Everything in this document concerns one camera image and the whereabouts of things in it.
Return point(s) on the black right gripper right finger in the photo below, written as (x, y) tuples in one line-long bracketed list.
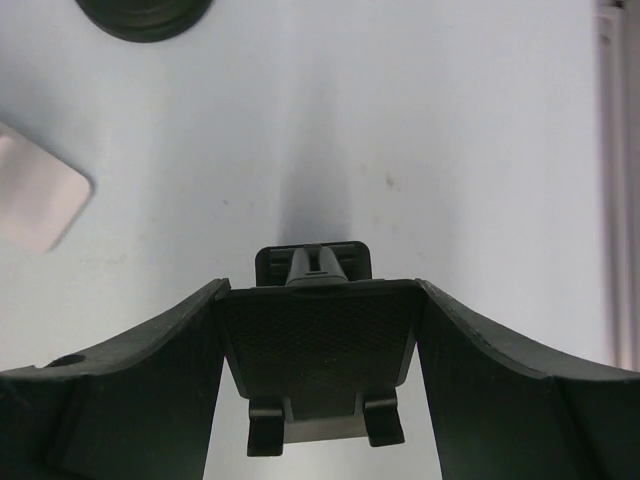
[(504, 406)]

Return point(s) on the white folding phone stand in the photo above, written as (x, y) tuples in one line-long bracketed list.
[(41, 196)]

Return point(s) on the black round-base clamp stand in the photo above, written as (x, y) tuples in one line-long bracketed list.
[(144, 21)]

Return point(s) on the black folding phone stand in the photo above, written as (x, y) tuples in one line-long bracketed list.
[(318, 347)]

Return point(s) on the right side aluminium rail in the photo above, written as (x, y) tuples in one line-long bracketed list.
[(620, 175)]

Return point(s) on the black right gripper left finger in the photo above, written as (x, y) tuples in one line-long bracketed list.
[(137, 406)]

